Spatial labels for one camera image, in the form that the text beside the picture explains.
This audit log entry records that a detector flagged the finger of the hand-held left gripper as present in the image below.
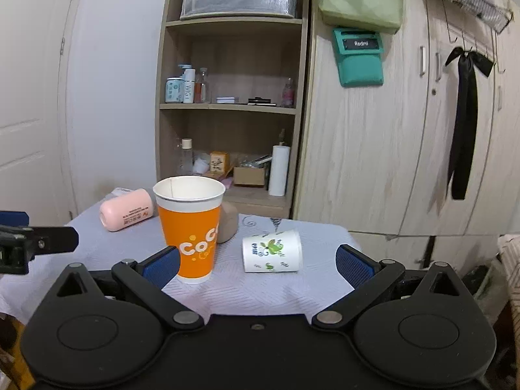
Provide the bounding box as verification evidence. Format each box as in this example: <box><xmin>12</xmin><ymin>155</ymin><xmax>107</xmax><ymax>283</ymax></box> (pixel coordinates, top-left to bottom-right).
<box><xmin>0</xmin><ymin>225</ymin><xmax>80</xmax><ymax>275</ymax></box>
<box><xmin>0</xmin><ymin>210</ymin><xmax>30</xmax><ymax>226</ymax></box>

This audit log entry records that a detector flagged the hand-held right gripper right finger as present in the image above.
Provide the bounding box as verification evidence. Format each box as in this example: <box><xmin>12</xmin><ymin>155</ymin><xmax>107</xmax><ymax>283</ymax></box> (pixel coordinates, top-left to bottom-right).
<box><xmin>311</xmin><ymin>244</ymin><xmax>469</xmax><ymax>331</ymax></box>

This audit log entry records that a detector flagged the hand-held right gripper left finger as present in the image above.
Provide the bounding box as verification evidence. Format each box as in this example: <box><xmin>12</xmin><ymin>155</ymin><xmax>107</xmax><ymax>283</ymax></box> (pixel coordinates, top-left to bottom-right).
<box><xmin>54</xmin><ymin>246</ymin><xmax>205</xmax><ymax>332</ymax></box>

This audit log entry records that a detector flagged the white cup with green print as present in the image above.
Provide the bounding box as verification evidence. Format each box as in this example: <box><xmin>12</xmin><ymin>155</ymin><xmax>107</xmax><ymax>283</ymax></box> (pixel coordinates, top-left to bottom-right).
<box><xmin>242</xmin><ymin>229</ymin><xmax>304</xmax><ymax>274</ymax></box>

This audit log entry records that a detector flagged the orange paper cup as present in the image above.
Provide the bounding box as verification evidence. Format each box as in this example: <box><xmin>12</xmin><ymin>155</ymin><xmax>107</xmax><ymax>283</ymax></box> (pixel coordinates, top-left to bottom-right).
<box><xmin>153</xmin><ymin>175</ymin><xmax>227</xmax><ymax>285</ymax></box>

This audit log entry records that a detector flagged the pink cylindrical bottle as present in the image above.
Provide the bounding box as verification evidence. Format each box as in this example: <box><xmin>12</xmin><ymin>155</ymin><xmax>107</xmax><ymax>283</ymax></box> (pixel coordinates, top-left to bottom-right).
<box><xmin>99</xmin><ymin>188</ymin><xmax>155</xmax><ymax>232</ymax></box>

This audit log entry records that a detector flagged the beige rounded container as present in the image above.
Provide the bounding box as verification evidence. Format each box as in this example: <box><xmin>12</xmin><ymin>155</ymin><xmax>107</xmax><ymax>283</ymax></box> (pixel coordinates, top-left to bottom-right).
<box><xmin>216</xmin><ymin>202</ymin><xmax>239</xmax><ymax>244</ymax></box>

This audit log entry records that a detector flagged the white tablecloth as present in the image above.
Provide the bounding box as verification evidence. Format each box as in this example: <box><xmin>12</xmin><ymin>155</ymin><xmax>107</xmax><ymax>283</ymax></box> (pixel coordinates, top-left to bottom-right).
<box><xmin>0</xmin><ymin>201</ymin><xmax>364</xmax><ymax>326</ymax></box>

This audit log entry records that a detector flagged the white door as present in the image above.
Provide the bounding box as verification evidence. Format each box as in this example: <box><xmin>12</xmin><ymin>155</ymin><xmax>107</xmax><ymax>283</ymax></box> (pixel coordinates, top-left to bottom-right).
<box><xmin>0</xmin><ymin>0</ymin><xmax>95</xmax><ymax>228</ymax></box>

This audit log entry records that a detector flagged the clear bottle with beige cap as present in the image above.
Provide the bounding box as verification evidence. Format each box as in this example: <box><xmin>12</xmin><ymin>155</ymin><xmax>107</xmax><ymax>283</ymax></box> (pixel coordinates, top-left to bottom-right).
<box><xmin>179</xmin><ymin>138</ymin><xmax>194</xmax><ymax>176</ymax></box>

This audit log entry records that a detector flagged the light wooden wardrobe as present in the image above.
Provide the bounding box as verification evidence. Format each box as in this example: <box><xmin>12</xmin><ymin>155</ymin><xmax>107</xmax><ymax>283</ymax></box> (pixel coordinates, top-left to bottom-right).
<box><xmin>292</xmin><ymin>0</ymin><xmax>520</xmax><ymax>238</ymax></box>

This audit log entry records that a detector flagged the yellow printed box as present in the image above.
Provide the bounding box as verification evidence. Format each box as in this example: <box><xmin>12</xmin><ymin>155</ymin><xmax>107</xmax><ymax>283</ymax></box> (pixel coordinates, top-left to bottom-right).
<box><xmin>210</xmin><ymin>151</ymin><xmax>230</xmax><ymax>178</ymax></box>

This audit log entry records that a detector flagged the white paper towel roll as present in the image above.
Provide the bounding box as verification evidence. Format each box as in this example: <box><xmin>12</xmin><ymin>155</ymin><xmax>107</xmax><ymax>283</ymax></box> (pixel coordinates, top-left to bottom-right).
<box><xmin>268</xmin><ymin>145</ymin><xmax>291</xmax><ymax>197</ymax></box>

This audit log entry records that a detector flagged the brown cardboard box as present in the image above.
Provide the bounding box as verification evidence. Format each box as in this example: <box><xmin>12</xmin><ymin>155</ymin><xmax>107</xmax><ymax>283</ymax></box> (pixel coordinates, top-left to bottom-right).
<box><xmin>233</xmin><ymin>165</ymin><xmax>267</xmax><ymax>188</ymax></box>

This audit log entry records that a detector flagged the patterned cloth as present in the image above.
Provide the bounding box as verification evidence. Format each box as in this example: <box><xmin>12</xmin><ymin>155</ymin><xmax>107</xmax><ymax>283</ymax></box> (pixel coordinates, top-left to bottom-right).
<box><xmin>498</xmin><ymin>233</ymin><xmax>520</xmax><ymax>290</ymax></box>

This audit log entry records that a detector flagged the blue and white can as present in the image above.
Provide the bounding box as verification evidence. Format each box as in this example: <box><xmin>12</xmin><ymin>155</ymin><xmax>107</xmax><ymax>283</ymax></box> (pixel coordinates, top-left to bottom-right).
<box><xmin>165</xmin><ymin>77</ymin><xmax>184</xmax><ymax>104</ymax></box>

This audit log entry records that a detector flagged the white pump bottle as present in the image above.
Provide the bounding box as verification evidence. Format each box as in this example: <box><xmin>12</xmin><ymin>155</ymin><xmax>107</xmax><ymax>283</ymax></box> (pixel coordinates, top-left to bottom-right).
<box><xmin>177</xmin><ymin>64</ymin><xmax>196</xmax><ymax>104</ymax></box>

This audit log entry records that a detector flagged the clear bottle with red liquid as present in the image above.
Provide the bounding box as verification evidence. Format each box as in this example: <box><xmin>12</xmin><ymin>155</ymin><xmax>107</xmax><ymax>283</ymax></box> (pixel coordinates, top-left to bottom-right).
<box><xmin>194</xmin><ymin>68</ymin><xmax>210</xmax><ymax>104</ymax></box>

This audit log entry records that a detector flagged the small pink bottle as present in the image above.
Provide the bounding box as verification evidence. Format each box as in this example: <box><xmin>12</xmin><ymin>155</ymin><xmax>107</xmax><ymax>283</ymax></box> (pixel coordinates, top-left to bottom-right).
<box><xmin>281</xmin><ymin>78</ymin><xmax>295</xmax><ymax>108</ymax></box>

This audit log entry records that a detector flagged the black ribbon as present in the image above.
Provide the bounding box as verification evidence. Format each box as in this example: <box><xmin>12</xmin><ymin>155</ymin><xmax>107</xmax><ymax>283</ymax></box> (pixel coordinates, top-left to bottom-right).
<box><xmin>445</xmin><ymin>47</ymin><xmax>494</xmax><ymax>201</ymax></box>

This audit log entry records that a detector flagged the teal pouch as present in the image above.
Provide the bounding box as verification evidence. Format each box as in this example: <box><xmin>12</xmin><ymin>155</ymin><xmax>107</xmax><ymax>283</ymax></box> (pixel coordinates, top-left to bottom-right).
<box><xmin>331</xmin><ymin>28</ymin><xmax>386</xmax><ymax>88</ymax></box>

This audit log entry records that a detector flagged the wooden shelf unit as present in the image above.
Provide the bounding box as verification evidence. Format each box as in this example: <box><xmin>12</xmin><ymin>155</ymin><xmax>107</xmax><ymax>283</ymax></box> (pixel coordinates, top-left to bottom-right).
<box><xmin>154</xmin><ymin>0</ymin><xmax>311</xmax><ymax>219</ymax></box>

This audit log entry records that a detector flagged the light green cushion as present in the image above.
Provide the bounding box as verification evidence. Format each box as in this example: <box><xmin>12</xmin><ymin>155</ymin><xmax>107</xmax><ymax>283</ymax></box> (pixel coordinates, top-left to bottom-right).
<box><xmin>318</xmin><ymin>0</ymin><xmax>404</xmax><ymax>34</ymax></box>

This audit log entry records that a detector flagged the black wire basket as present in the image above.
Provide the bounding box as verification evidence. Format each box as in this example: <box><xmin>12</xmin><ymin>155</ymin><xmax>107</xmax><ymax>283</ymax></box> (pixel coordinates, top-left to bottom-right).
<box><xmin>418</xmin><ymin>0</ymin><xmax>513</xmax><ymax>33</ymax></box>

